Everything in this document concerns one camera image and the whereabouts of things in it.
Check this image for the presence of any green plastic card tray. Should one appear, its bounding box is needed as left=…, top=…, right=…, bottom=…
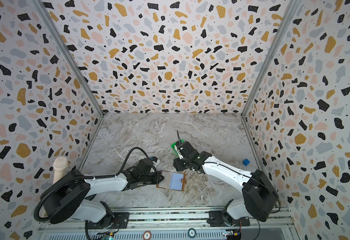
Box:
left=171, top=141, right=179, bottom=153

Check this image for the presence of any left black corrugated cable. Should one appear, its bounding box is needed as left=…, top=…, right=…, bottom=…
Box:
left=33, top=146, right=150, bottom=223

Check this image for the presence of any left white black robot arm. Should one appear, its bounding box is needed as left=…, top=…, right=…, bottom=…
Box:
left=33, top=157, right=165, bottom=229

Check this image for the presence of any brown leather card holder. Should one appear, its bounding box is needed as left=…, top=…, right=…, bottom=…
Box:
left=156, top=171, right=187, bottom=191

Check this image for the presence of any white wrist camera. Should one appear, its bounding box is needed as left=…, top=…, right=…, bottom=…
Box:
left=177, top=149, right=184, bottom=159
left=150, top=157, right=160, bottom=167

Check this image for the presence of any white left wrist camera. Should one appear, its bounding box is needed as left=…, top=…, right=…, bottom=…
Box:
left=150, top=157, right=160, bottom=167

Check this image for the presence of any small blue cube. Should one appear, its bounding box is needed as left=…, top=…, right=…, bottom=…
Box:
left=243, top=159, right=250, bottom=166

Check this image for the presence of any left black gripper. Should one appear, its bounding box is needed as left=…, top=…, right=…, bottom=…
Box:
left=141, top=170, right=167, bottom=184

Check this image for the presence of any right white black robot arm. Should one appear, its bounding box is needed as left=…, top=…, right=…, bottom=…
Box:
left=171, top=141, right=279, bottom=227

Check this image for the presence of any beige foam microphone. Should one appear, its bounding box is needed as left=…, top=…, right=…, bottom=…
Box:
left=53, top=157, right=68, bottom=184

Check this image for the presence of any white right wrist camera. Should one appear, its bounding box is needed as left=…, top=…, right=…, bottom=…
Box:
left=177, top=149, right=184, bottom=159

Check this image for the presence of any aluminium mounting rail frame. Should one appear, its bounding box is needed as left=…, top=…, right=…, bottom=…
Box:
left=36, top=206, right=299, bottom=240

